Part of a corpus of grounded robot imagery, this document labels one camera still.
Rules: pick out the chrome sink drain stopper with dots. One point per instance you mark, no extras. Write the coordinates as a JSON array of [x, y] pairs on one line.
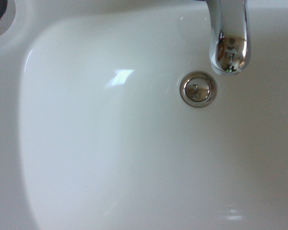
[[198, 88]]

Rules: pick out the white ceramic sink basin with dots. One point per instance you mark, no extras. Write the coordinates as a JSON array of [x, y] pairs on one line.
[[110, 143]]

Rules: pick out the chrome faucet spout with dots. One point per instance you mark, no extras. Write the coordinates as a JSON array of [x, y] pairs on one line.
[[230, 36]]

